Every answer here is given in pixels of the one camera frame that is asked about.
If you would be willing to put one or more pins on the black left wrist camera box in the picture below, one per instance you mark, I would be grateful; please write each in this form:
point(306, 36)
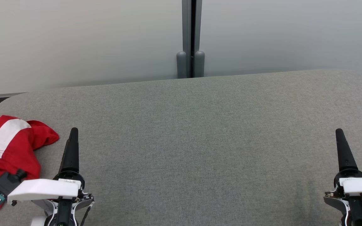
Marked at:
point(5, 185)

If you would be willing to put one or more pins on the grey fabric sofa cushion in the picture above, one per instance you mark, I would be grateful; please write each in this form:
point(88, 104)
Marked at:
point(200, 141)

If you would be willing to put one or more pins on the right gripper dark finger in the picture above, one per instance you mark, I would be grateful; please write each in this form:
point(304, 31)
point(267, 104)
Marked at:
point(345, 153)

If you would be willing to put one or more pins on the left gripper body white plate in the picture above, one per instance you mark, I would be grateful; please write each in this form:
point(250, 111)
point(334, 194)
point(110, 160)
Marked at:
point(42, 190)

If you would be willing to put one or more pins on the grey cylindrical post foot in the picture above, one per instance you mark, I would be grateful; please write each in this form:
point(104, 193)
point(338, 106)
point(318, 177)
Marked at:
point(199, 64)
point(181, 64)

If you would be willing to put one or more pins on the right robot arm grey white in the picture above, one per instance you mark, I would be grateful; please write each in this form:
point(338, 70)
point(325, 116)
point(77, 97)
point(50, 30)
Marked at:
point(357, 213)

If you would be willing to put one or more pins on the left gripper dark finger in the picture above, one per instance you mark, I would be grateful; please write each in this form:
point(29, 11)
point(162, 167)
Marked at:
point(71, 153)

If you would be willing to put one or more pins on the grey partition post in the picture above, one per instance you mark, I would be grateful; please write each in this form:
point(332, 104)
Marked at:
point(186, 28)

